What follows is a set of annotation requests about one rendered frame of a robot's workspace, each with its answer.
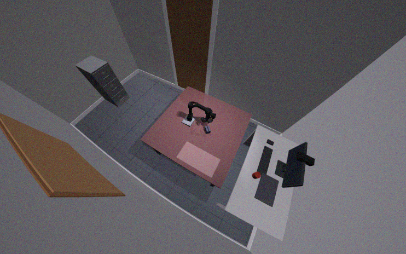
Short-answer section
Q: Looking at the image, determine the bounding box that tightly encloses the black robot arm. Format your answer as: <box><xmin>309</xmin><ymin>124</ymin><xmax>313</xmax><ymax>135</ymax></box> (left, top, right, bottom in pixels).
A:
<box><xmin>187</xmin><ymin>101</ymin><xmax>216</xmax><ymax>123</ymax></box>

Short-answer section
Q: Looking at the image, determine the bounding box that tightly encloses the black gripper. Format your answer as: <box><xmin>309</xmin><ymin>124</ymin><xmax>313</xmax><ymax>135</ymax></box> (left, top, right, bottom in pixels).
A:
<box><xmin>201</xmin><ymin>116</ymin><xmax>214</xmax><ymax>122</ymax></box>

